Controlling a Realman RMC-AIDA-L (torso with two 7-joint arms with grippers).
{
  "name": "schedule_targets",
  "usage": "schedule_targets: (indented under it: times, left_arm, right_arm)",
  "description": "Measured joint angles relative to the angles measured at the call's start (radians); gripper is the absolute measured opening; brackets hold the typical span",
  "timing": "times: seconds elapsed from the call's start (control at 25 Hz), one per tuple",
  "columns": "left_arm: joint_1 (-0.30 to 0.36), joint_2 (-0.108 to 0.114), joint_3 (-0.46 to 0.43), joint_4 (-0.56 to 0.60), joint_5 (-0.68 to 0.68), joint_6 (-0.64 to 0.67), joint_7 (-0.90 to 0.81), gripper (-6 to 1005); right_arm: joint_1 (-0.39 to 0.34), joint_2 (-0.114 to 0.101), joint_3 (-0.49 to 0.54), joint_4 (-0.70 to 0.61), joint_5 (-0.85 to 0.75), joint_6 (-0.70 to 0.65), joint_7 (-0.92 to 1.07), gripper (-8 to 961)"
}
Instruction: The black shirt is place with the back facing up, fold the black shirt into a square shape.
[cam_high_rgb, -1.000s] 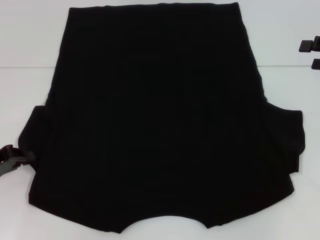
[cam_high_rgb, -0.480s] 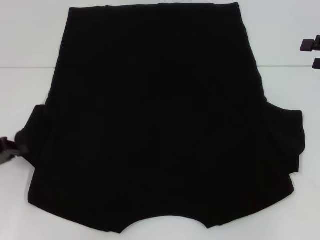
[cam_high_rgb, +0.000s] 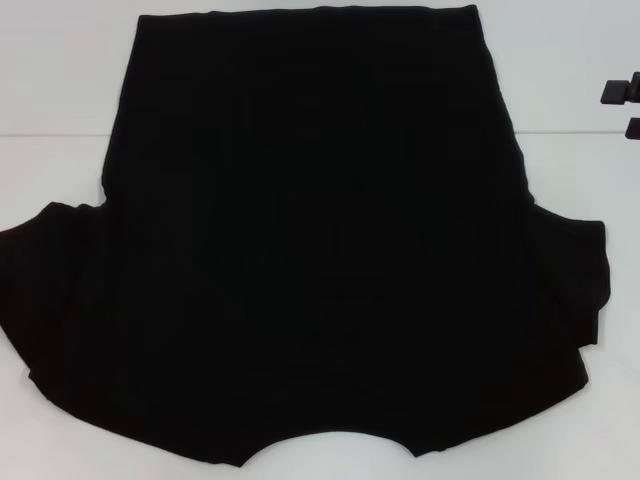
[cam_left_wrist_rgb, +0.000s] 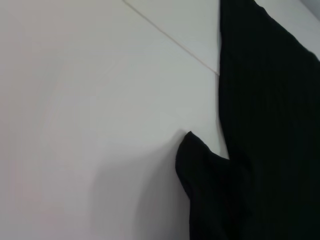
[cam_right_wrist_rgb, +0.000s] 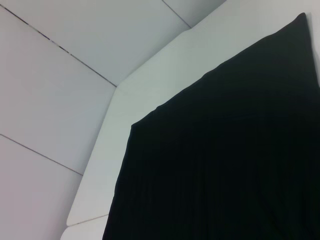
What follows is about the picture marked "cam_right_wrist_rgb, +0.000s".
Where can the black t-shirt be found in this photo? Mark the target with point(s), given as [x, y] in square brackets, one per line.
[225, 150]

